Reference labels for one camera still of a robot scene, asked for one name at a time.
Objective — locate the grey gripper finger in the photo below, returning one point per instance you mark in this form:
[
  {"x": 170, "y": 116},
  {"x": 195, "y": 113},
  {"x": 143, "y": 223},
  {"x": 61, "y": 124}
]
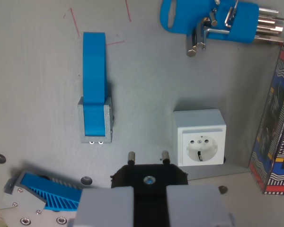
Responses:
[
  {"x": 104, "y": 208},
  {"x": 194, "y": 208}
]

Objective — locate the black two-pin power plug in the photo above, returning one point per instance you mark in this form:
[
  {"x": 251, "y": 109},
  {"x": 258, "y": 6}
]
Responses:
[{"x": 150, "y": 189}]

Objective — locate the silver socket head screw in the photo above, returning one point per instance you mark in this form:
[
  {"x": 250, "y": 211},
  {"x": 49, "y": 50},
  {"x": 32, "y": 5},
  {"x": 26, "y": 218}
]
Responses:
[
  {"x": 25, "y": 221},
  {"x": 61, "y": 220}
]

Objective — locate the dark hex bolt head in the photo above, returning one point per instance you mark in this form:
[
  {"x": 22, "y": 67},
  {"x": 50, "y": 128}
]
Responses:
[{"x": 223, "y": 189}]

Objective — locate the blue ribbed plastic part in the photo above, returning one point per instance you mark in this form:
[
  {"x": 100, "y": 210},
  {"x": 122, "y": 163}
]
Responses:
[{"x": 54, "y": 192}]

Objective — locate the colourful patterned cardboard box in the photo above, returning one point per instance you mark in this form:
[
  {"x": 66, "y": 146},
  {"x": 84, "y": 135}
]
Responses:
[{"x": 274, "y": 132}]

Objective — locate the blue plastic lever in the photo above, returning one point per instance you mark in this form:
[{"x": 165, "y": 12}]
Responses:
[{"x": 94, "y": 71}]

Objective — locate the largest steel hex key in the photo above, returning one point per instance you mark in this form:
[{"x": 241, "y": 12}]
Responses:
[{"x": 191, "y": 47}]

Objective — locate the large steel hex key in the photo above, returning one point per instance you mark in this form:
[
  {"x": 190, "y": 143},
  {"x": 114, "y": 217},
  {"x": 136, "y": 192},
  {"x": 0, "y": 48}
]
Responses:
[{"x": 199, "y": 35}]

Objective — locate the thin steel hex key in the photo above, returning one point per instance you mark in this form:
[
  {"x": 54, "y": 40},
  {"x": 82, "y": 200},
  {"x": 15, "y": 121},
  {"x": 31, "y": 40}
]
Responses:
[{"x": 217, "y": 31}]

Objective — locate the medium steel hex key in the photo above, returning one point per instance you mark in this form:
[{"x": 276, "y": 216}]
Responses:
[{"x": 213, "y": 19}]

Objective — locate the blue hex key holder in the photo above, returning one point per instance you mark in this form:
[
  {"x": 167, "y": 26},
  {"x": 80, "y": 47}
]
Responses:
[{"x": 180, "y": 16}]

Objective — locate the small bent steel hex key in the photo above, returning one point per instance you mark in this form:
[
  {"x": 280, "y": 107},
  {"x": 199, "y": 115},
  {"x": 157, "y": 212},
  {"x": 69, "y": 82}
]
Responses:
[{"x": 228, "y": 19}]

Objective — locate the white wall socket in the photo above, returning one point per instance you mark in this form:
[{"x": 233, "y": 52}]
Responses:
[{"x": 198, "y": 132}]

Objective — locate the grey lever bracket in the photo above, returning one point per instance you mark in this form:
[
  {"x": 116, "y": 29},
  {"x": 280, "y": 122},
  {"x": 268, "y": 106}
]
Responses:
[{"x": 108, "y": 127}]

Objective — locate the blue ribbed part on bracket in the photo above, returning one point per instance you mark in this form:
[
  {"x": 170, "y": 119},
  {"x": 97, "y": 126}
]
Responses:
[{"x": 21, "y": 201}]

